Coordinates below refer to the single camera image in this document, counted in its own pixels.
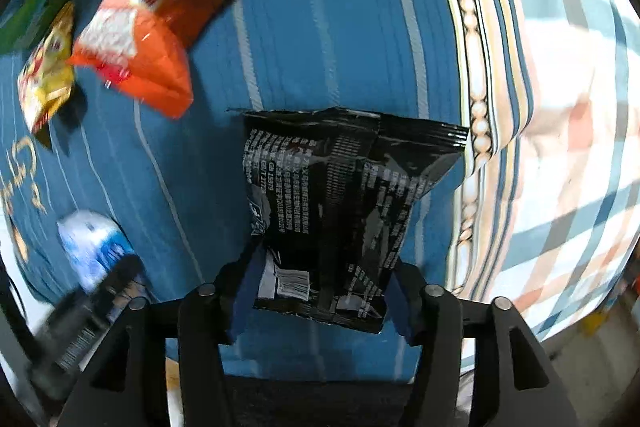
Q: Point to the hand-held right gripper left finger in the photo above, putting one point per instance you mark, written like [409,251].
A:
[243,294]

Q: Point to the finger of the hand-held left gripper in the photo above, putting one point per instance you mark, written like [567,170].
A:
[90,322]

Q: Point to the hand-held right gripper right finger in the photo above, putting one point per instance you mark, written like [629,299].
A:
[398,302]

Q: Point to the blue and white packet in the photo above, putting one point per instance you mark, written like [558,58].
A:
[95,247]

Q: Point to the black snack packet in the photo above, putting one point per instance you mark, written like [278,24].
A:
[330,207]

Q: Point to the yellow snack bag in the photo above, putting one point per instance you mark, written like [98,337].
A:
[46,72]

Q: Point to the checked pastel blanket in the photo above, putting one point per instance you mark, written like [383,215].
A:
[565,107]

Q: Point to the blue striped bed sheet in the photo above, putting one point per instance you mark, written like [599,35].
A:
[320,32]

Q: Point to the orange snack bag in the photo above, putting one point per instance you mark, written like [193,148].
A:
[150,12]

